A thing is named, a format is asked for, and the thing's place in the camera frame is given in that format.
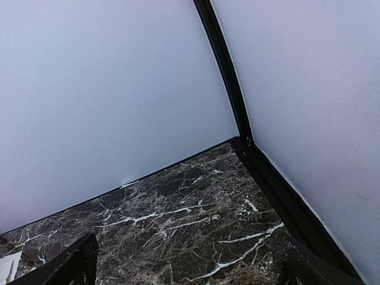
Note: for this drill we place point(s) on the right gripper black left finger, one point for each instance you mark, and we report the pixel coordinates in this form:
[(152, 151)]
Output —
[(75, 265)]

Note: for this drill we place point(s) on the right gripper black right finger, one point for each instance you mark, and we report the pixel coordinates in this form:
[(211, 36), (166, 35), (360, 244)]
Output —
[(297, 264)]

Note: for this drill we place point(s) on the cream paper envelope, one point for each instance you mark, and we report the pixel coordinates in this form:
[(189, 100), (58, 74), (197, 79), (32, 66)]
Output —
[(8, 267)]

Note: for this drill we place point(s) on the black right corner frame post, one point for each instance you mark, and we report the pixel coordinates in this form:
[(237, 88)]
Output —
[(226, 67)]

